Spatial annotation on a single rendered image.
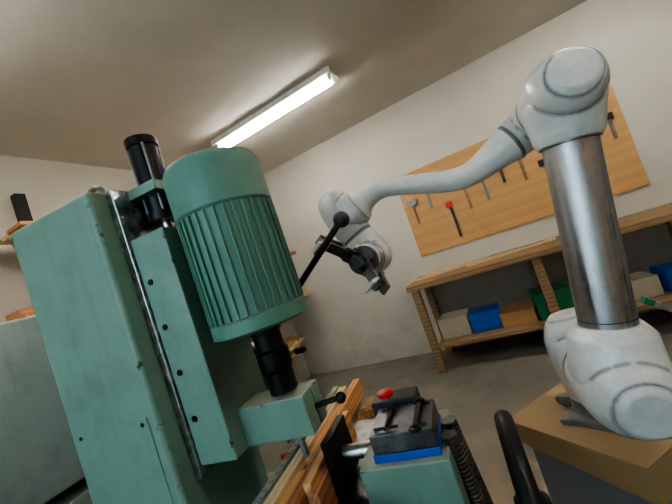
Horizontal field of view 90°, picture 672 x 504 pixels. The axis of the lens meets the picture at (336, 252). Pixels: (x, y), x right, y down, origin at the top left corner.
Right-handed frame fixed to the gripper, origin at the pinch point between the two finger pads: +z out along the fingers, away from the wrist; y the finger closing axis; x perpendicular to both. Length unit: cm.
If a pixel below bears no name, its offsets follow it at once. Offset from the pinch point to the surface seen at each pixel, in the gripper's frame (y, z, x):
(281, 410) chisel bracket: -8.4, 17.4, -22.2
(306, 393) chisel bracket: -10.0, 15.7, -17.7
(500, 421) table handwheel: -35.7, 13.4, -0.9
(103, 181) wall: 237, -147, -105
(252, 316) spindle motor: 3.5, 21.8, -9.6
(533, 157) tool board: -37, -294, 117
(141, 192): 36.3, 18.2, -7.1
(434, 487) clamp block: -31.8, 21.6, -11.4
